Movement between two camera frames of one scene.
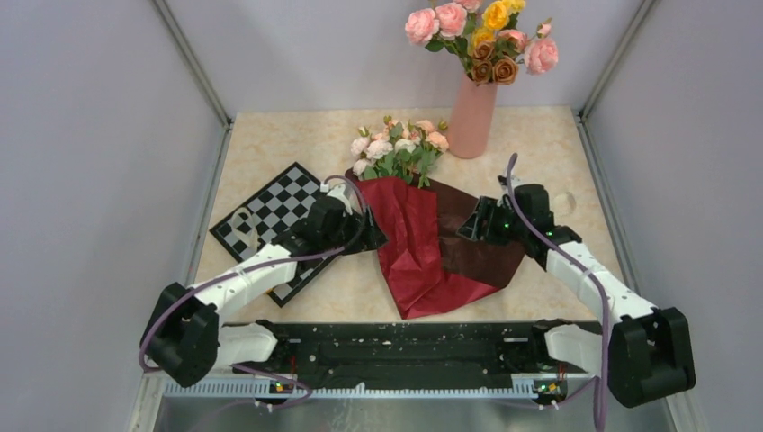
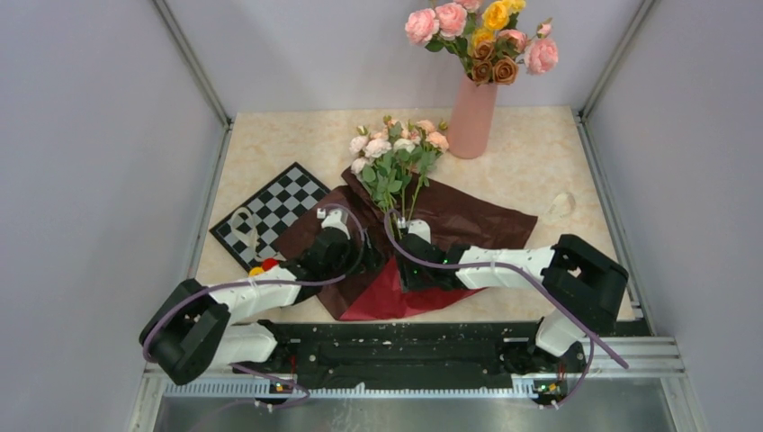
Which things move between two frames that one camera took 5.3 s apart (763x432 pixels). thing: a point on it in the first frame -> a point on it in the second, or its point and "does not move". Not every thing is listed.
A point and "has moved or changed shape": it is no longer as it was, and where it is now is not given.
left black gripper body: (346, 229) -> (346, 258)
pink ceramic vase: (472, 119) does not move
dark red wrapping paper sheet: (428, 265) has moved or changed shape
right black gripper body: (500, 226) -> (414, 279)
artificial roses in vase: (480, 35) does not move
